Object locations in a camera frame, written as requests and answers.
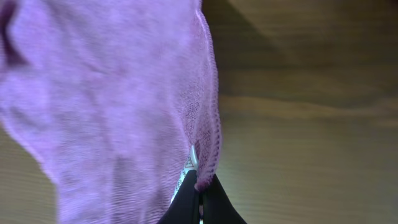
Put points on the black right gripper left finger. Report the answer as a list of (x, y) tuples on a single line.
[(185, 206)]

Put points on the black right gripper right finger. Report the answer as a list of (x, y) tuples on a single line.
[(217, 208)]

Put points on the purple microfiber cloth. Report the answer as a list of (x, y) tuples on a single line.
[(109, 96)]

